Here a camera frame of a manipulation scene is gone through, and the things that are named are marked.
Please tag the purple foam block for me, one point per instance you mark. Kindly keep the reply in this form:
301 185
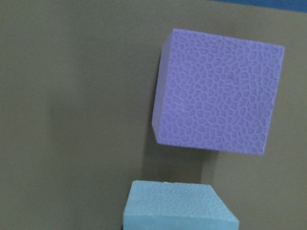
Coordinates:
216 92

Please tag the light blue foam block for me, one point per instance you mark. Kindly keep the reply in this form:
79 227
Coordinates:
176 206

